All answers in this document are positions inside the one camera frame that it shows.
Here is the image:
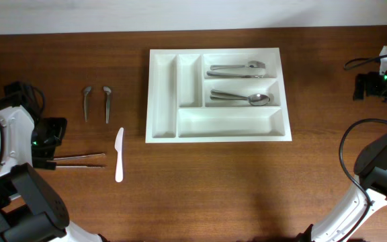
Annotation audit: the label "metal fork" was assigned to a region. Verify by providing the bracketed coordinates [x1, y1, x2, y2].
[206, 71, 266, 78]
[210, 60, 266, 71]

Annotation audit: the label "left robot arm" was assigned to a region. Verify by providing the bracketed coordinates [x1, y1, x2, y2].
[0, 81, 105, 242]

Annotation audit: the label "white plastic knife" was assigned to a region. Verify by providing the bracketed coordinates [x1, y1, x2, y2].
[114, 128, 124, 183]

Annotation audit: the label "small bent spoon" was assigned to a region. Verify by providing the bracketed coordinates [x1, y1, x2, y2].
[83, 86, 92, 122]
[103, 86, 112, 124]

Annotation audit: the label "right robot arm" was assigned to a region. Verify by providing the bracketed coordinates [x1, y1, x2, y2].
[295, 46, 387, 242]

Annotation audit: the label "metal tongs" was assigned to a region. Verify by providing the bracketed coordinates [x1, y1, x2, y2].
[53, 153, 106, 169]

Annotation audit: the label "white cutlery tray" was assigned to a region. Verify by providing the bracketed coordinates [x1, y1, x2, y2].
[145, 48, 292, 143]

